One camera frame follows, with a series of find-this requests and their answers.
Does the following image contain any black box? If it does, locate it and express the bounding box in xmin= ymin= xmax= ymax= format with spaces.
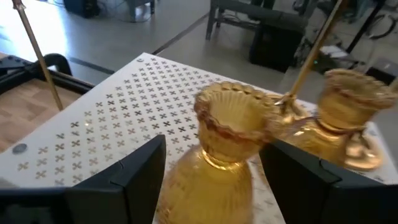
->
xmin=249 ymin=23 xmax=305 ymax=74

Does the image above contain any dark cabinet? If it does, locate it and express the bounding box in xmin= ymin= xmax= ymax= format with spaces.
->
xmin=63 ymin=0 xmax=101 ymax=19

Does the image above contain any black stand leg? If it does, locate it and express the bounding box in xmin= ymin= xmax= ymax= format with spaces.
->
xmin=345 ymin=0 xmax=386 ymax=54

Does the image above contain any grey stool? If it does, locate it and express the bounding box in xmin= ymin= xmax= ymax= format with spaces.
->
xmin=126 ymin=0 xmax=156 ymax=22

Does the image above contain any grey bench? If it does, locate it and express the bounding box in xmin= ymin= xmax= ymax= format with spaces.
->
xmin=205 ymin=0 xmax=310 ymax=41

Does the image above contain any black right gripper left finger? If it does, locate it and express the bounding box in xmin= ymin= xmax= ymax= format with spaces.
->
xmin=0 ymin=134 xmax=167 ymax=224

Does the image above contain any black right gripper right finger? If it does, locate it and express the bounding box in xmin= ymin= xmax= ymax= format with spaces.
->
xmin=259 ymin=139 xmax=398 ymax=224

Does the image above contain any amber glass candle holder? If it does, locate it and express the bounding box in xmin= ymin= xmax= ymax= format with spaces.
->
xmin=155 ymin=80 xmax=282 ymax=224
xmin=279 ymin=68 xmax=398 ymax=170

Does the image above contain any black aluminium table frame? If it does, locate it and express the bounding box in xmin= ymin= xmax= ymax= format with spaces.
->
xmin=0 ymin=52 xmax=96 ymax=96

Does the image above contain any white perforated metal shelf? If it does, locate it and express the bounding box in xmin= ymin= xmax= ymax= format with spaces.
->
xmin=0 ymin=52 xmax=398 ymax=224

